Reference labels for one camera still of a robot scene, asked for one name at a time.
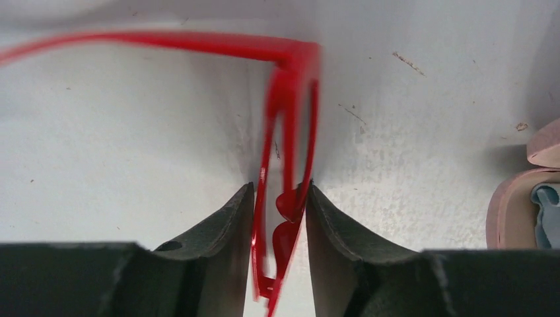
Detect blue cleaning cloth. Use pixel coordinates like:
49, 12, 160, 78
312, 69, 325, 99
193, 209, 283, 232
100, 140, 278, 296
530, 183, 559, 249

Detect pink glasses case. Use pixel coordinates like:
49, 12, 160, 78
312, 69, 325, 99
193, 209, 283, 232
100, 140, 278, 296
485, 119, 559, 249

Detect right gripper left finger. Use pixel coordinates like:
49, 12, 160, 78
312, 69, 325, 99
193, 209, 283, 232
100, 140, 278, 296
1, 183, 254, 316

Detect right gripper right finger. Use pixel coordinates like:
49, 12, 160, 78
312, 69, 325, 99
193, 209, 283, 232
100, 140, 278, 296
306, 186, 559, 316

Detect red frame sunglasses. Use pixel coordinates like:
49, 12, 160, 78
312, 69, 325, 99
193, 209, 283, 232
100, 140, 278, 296
1, 30, 321, 316

